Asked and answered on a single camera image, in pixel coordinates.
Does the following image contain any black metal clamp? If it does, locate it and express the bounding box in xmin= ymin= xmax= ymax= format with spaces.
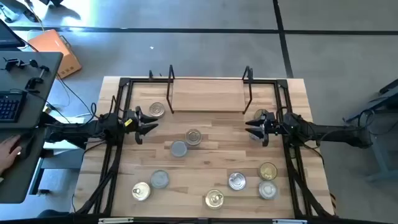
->
xmin=24 ymin=64 xmax=50 ymax=94
xmin=1 ymin=57 xmax=40 ymax=72

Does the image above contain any silver metal bracket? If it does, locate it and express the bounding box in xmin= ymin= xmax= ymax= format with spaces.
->
xmin=98 ymin=217 xmax=134 ymax=224
xmin=272 ymin=218 xmax=308 ymax=224

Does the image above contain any black metal table frame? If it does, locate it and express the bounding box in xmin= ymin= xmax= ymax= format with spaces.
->
xmin=74 ymin=70 xmax=335 ymax=218

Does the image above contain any black keyboard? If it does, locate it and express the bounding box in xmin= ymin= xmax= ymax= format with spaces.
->
xmin=0 ymin=90 xmax=28 ymax=123

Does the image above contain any black chair base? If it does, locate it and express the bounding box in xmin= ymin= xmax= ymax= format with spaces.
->
xmin=39 ymin=0 xmax=65 ymax=7

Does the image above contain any dark grey desk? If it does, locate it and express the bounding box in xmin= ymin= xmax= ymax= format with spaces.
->
xmin=0 ymin=51 xmax=64 ymax=205

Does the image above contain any wooden shelf with black frame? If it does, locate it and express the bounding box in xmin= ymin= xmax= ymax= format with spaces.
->
xmin=166 ymin=64 xmax=254 ymax=115

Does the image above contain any person's hand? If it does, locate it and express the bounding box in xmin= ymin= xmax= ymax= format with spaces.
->
xmin=0 ymin=134 xmax=23 ymax=175

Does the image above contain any gold plain lid can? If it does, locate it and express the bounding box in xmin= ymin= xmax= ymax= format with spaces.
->
xmin=253 ymin=108 xmax=269 ymax=121
xmin=258 ymin=162 xmax=278 ymax=181

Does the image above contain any black monitor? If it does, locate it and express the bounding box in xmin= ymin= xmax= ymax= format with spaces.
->
xmin=0 ymin=18 xmax=26 ymax=50

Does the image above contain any person's shoe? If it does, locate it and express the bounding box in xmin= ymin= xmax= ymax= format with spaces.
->
xmin=23 ymin=8 xmax=40 ymax=23

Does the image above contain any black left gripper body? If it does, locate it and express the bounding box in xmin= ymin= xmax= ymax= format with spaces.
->
xmin=123 ymin=105 xmax=144 ymax=146

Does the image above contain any black computer mouse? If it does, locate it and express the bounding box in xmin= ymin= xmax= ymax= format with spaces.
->
xmin=17 ymin=133 xmax=35 ymax=160

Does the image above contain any orange case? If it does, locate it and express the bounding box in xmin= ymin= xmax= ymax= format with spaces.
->
xmin=27 ymin=29 xmax=83 ymax=80

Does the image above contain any salmon can with ringed lid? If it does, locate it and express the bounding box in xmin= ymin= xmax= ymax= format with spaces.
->
xmin=149 ymin=101 xmax=166 ymax=118
xmin=185 ymin=128 xmax=203 ymax=146

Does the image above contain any salmon can gold pull-tab lid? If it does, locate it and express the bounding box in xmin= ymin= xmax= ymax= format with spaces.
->
xmin=131 ymin=182 xmax=152 ymax=202
xmin=205 ymin=189 xmax=225 ymax=210

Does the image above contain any grey metal stand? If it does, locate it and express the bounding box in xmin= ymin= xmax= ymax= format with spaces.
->
xmin=341 ymin=77 xmax=398 ymax=184

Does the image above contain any grey flat panel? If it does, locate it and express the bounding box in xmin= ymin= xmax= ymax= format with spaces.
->
xmin=40 ymin=149 xmax=85 ymax=170

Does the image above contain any white cardboard box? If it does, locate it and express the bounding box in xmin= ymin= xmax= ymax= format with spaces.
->
xmin=43 ymin=113 xmax=94 ymax=151

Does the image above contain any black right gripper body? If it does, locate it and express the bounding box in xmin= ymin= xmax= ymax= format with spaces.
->
xmin=262 ymin=111 xmax=280 ymax=147

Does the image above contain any silver pull-tab lid can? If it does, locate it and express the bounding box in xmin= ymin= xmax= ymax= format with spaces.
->
xmin=228 ymin=172 xmax=247 ymax=191

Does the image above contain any black floor cable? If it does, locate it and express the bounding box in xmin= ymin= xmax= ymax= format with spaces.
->
xmin=46 ymin=73 xmax=98 ymax=124

